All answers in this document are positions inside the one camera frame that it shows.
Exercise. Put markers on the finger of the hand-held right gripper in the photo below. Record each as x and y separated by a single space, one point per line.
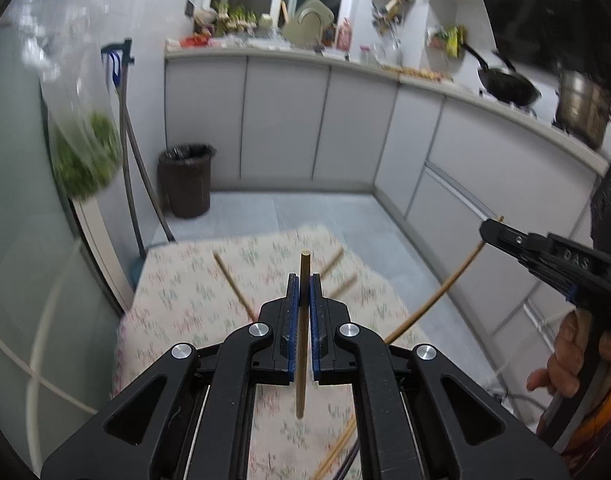
510 240

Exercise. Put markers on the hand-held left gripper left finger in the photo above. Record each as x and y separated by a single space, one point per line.
295 300

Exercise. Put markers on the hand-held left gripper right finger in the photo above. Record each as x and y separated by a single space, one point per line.
315 300

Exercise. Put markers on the plain bamboo chopstick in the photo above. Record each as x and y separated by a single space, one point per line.
335 447
304 265
233 285
333 262
435 300
345 285

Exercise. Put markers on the dark chopstick gold band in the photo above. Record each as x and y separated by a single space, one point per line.
349 460

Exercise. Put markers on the person's right hand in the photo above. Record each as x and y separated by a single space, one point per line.
565 355

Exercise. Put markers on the dark cloth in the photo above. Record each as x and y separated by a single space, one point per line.
610 200

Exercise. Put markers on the floral tablecloth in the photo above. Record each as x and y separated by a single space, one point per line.
185 300

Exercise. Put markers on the steel cooking pot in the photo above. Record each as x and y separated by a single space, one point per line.
583 110

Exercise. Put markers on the black wok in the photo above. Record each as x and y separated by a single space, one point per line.
510 87

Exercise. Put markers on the brown trash bin black liner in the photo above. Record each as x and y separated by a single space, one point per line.
185 185

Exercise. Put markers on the white kitchen countertop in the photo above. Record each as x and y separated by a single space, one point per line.
450 91

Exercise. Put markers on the grey kitchen base cabinets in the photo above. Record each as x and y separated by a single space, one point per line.
285 120

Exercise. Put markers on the wooden board with food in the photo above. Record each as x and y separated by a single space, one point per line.
420 72

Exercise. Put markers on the hanging seasoning packets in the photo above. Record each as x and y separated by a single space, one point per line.
448 40

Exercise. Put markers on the clear glass jar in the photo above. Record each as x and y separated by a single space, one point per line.
385 52

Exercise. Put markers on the black range hood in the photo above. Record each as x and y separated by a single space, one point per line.
545 5

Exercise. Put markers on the plastic bag of greens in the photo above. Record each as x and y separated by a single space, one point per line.
85 160

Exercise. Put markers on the pink soap bottle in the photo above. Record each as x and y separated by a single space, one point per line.
344 36

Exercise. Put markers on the dark sauce bottle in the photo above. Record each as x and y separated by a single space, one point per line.
329 36

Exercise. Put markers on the frosted glass sliding door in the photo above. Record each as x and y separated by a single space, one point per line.
30 285

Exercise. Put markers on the steel sink faucet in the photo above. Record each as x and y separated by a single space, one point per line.
319 25

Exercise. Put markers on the red plastic basin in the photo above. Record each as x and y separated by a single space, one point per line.
195 41

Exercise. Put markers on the pale green cabbage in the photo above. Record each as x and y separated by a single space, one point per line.
265 21

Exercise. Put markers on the potted green sprouts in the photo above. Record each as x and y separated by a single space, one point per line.
235 20

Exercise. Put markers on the wooden rolling pin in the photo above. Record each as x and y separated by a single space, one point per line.
284 12

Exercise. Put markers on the pale green cutting board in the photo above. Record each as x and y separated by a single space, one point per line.
313 5

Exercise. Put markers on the white plastic bag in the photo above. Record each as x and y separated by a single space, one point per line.
203 16

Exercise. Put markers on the wall mop clip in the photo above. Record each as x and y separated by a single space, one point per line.
118 52

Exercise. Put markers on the black wall socket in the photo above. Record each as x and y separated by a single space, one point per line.
190 8

